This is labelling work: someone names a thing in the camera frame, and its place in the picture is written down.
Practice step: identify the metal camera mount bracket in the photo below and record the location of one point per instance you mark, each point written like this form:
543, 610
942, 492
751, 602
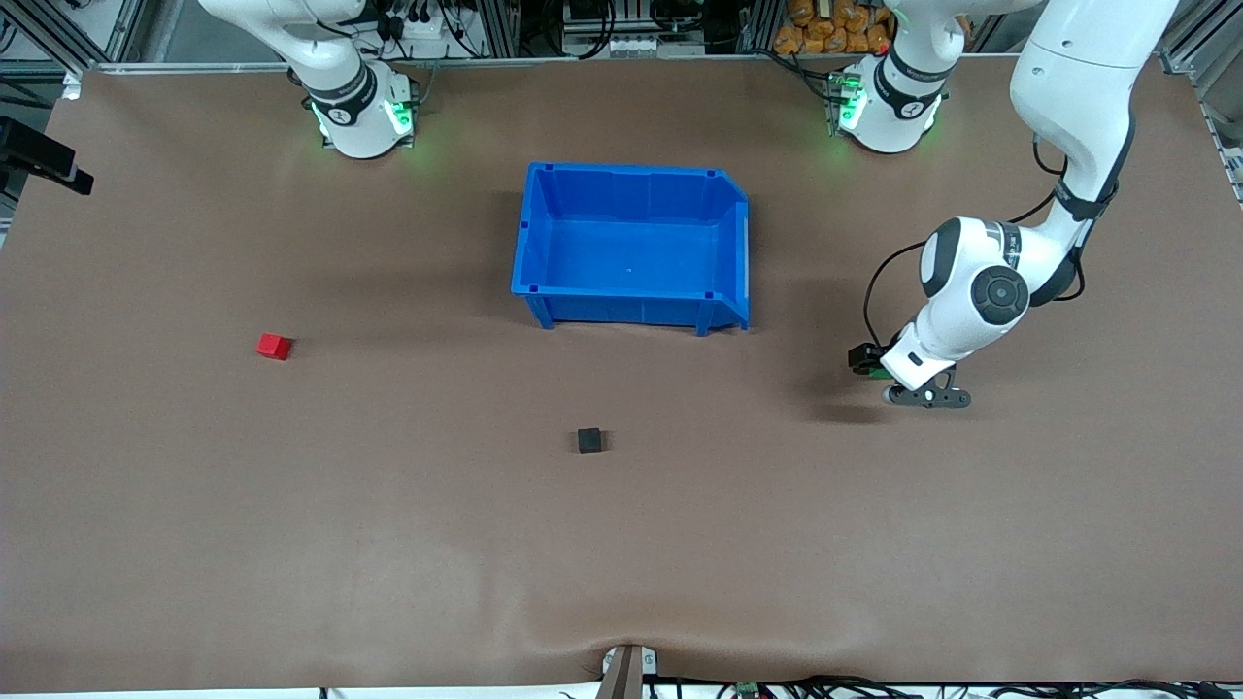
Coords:
626, 670

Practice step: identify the blue plastic storage bin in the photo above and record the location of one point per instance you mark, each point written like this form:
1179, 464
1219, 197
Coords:
631, 252

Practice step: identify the brown table mat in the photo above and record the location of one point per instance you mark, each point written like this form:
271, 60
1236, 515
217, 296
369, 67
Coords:
388, 534

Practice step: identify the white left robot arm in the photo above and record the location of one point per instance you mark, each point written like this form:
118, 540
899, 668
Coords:
1078, 78

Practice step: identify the aluminium extrusion frame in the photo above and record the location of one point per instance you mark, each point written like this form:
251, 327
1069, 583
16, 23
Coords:
1219, 92
58, 29

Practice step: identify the small black cube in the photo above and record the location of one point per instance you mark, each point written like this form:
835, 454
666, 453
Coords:
589, 441

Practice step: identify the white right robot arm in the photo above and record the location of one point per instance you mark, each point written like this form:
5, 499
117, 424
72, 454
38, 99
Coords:
359, 116

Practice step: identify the orange snack bags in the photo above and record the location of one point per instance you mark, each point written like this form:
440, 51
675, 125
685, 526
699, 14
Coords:
825, 29

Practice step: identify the white power strip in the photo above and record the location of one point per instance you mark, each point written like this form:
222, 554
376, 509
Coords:
422, 39
651, 47

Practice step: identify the small red cube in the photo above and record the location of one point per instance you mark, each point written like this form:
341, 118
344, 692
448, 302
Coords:
274, 346

